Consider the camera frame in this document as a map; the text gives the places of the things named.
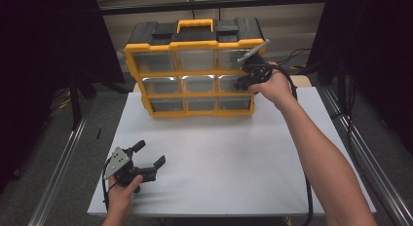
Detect yellow floor cable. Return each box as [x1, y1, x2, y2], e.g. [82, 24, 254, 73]
[48, 89, 73, 111]

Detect black stand post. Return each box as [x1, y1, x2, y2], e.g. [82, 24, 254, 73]
[67, 65, 83, 131]

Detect left hand-held gripper cable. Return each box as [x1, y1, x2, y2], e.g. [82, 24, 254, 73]
[101, 157, 113, 211]

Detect black curtain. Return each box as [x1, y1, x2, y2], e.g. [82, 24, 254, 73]
[0, 0, 127, 195]
[306, 0, 413, 153]

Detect metal floor rail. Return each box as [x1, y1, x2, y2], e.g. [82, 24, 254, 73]
[27, 112, 90, 226]
[319, 85, 413, 226]

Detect black floor cables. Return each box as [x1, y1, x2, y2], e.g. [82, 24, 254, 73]
[266, 48, 314, 72]

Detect clear plastic drawer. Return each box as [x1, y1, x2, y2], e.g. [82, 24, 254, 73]
[217, 74, 244, 94]

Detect grid of clear drawers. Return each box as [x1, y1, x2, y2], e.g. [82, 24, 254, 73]
[132, 48, 260, 113]

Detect yellow and black organizer case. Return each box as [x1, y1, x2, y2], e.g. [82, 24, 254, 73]
[124, 17, 267, 119]

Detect person's right hand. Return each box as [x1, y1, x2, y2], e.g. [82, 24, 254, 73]
[247, 60, 295, 107]

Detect right hand-held gripper cable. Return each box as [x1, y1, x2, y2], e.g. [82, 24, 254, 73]
[242, 63, 315, 226]

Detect hand-held gripper cable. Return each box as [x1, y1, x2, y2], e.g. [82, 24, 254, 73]
[242, 63, 315, 226]
[101, 157, 113, 211]

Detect person's left hand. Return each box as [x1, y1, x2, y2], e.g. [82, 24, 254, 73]
[105, 174, 144, 217]

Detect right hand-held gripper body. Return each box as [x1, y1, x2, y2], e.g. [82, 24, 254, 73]
[237, 39, 275, 88]

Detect black horizontal bar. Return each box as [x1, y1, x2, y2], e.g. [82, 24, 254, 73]
[96, 0, 329, 17]

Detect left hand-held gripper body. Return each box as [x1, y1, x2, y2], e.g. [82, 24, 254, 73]
[102, 146, 159, 187]

